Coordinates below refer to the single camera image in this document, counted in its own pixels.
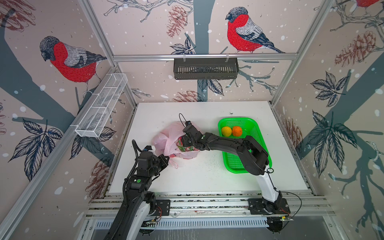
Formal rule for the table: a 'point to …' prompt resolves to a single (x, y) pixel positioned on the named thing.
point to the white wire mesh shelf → (100, 105)
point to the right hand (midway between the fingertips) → (184, 140)
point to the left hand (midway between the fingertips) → (169, 157)
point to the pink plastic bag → (165, 143)
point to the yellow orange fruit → (226, 131)
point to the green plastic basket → (250, 126)
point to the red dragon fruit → (180, 144)
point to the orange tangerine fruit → (237, 131)
